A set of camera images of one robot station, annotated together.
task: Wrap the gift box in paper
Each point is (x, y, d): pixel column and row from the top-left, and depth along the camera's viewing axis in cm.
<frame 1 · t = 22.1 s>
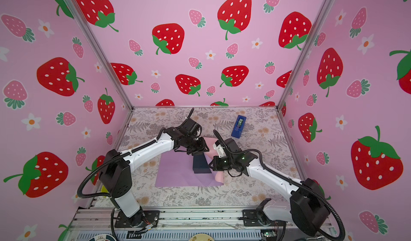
left hand: (208, 150, 82), fingers open
right hand: (206, 166, 79), fingers closed
purple wrapping paper sheet: (175, 168, 92), on the table
dark grey gift box: (200, 164, 84), point 10 cm above the table
blue tape dispenser: (239, 126, 106), point 5 cm above the table

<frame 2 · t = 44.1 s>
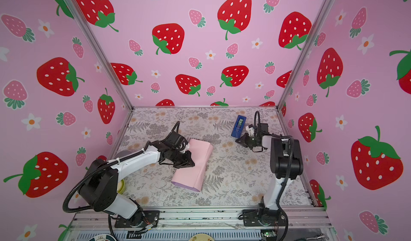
left hand: (195, 164, 83), fingers closed
right hand: (236, 140, 98), fingers closed
purple wrapping paper sheet: (191, 177, 82), point 7 cm above the table
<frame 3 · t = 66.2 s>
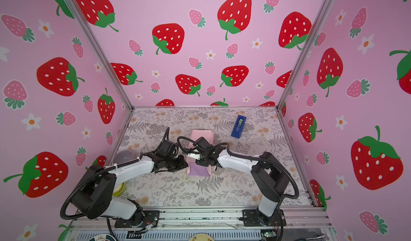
left hand: (188, 164, 87), fingers closed
right hand: (199, 152, 89), fingers open
purple wrapping paper sheet: (193, 169, 92), on the table
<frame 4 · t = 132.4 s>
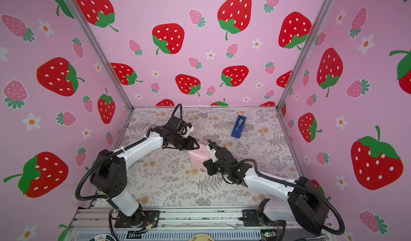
left hand: (196, 147, 86), fingers open
right hand: (202, 163, 81), fingers closed
purple wrapping paper sheet: (197, 156, 84), point 13 cm above the table
